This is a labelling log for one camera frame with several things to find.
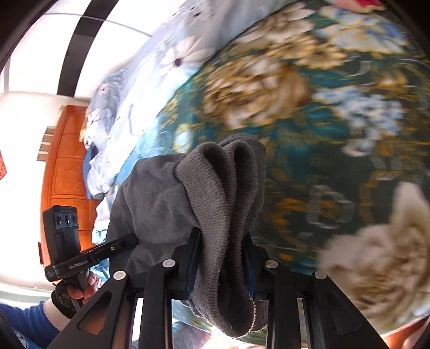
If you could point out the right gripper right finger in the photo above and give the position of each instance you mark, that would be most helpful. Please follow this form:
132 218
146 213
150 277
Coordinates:
300 307

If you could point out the teal floral bed blanket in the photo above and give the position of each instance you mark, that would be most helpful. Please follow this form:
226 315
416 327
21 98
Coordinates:
340 100

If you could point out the white sliding wardrobe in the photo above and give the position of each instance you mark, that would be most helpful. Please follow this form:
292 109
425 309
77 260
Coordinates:
74 45

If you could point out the orange wooden headboard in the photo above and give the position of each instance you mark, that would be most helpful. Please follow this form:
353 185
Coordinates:
63 182

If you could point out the grey fleece sweatpants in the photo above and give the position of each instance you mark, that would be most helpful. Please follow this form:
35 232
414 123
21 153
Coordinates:
217 188

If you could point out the gloved left hand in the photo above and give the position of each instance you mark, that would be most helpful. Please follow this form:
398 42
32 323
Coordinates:
65 294

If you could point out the grey-blue daisy duvet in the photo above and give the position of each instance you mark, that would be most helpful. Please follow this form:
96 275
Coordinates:
125 105

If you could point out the red fu wall decoration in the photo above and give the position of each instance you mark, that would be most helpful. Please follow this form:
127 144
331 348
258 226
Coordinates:
3 170

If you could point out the pink clothing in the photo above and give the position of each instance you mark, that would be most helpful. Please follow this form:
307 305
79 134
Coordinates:
358 6

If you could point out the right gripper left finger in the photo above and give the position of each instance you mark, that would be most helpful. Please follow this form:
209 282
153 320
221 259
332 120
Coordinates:
106 321

